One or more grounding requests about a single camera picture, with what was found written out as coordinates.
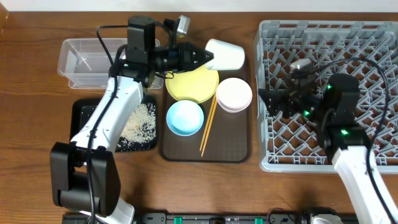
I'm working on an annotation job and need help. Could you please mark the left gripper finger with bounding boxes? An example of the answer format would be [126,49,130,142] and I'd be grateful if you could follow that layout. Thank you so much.
[192,45,214,58]
[193,55,214,69]

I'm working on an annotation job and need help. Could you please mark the white cup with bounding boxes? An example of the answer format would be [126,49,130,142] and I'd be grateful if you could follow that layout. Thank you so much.
[205,39,245,70]

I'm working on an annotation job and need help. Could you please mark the light blue bowl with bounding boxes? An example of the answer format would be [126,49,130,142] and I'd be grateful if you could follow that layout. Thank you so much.
[166,100,204,136]

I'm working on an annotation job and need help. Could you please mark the rice leftovers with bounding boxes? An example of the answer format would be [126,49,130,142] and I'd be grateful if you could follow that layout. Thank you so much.
[117,102,156,150]

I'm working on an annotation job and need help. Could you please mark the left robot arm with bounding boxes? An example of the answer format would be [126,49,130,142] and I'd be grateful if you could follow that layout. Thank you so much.
[50,16,213,223]

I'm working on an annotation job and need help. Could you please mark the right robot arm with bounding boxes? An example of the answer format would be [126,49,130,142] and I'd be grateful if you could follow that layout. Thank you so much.
[258,73,397,223]

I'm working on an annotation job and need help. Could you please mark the grey dishwasher rack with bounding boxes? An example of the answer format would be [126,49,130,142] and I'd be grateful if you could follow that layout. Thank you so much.
[254,20,397,174]

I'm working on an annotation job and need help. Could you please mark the black waste tray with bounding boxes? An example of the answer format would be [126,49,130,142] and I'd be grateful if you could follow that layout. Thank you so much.
[70,95,158,152]

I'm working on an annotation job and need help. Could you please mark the yellow plate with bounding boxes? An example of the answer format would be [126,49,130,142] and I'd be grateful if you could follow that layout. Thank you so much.
[165,65,220,103]

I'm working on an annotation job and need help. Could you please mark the pink bowl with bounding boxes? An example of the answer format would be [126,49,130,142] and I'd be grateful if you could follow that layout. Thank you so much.
[216,78,252,113]

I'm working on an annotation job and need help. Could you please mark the right wooden chopstick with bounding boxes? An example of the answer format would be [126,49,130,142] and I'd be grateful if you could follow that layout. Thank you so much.
[201,101,217,157]

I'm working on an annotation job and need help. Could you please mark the brown serving tray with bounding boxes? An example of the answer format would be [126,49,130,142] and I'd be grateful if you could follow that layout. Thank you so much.
[159,50,252,164]

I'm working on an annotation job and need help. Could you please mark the clear plastic bin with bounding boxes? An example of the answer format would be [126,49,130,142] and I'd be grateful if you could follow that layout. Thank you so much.
[57,38,164,90]

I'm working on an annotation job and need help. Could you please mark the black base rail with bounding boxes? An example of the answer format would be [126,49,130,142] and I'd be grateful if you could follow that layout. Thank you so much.
[62,208,361,224]

